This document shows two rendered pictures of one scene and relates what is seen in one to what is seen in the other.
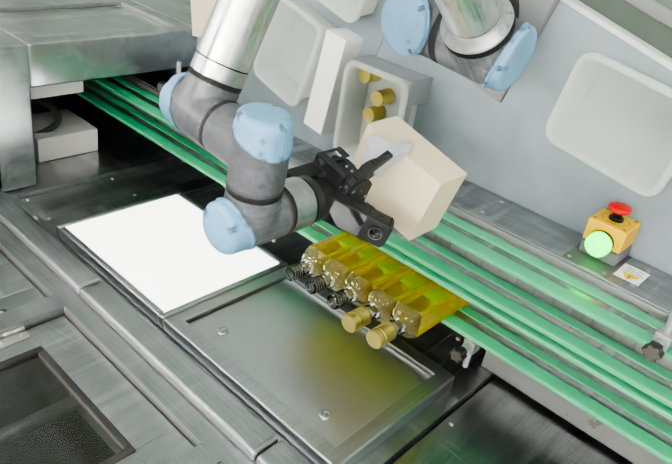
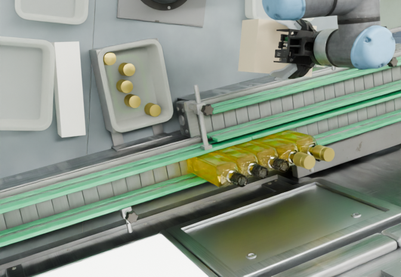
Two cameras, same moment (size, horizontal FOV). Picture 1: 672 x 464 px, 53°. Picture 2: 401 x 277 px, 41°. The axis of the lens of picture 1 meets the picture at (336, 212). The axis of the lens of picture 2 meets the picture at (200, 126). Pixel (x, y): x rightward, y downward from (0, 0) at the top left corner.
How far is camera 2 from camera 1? 1.31 m
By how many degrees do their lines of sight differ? 59
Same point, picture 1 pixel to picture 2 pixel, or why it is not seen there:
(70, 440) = not seen: outside the picture
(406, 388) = (327, 191)
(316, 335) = (264, 219)
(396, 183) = not seen: hidden behind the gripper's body
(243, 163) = not seen: outside the picture
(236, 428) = (372, 246)
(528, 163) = (234, 54)
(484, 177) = (213, 81)
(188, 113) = not seen: outside the picture
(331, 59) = (70, 64)
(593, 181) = not seen: hidden behind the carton
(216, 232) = (382, 49)
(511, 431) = (354, 177)
